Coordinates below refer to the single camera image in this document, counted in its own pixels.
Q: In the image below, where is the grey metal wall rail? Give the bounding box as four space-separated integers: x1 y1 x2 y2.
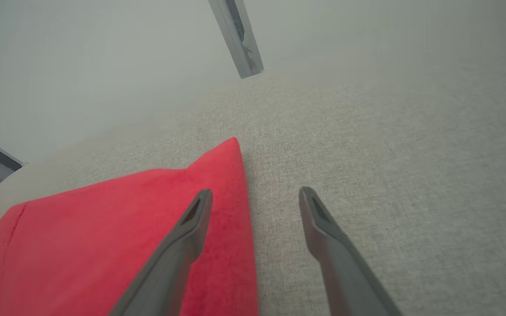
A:
208 0 264 79

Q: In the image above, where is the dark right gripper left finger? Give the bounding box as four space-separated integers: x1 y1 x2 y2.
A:
109 189 213 316

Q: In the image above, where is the red shirt with white sleeves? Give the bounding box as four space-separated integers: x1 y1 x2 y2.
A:
0 137 260 316

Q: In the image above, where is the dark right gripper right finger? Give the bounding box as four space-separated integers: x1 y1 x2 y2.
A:
299 187 405 316

